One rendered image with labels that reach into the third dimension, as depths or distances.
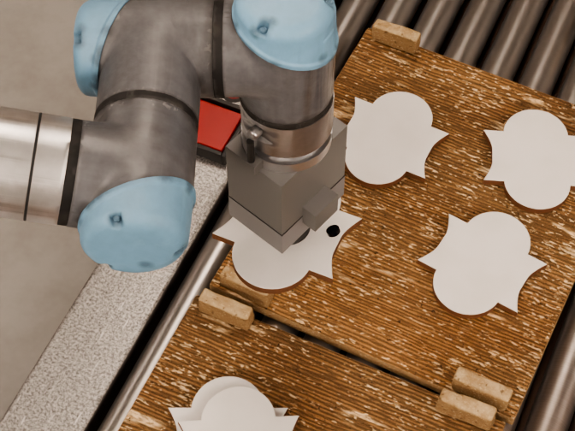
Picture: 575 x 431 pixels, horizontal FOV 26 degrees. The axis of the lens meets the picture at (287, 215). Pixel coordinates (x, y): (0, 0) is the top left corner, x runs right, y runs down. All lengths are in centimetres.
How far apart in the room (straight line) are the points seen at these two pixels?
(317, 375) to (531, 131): 40
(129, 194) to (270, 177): 21
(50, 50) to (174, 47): 191
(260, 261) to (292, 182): 13
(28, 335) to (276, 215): 141
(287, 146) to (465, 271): 42
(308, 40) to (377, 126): 56
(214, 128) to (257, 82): 55
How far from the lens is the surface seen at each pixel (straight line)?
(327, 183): 108
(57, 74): 276
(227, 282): 132
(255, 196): 105
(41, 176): 84
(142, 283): 137
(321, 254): 113
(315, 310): 132
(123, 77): 89
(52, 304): 244
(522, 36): 160
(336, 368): 129
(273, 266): 113
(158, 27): 92
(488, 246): 137
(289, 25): 89
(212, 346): 131
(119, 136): 85
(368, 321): 132
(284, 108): 94
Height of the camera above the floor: 210
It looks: 57 degrees down
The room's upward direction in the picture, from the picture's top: straight up
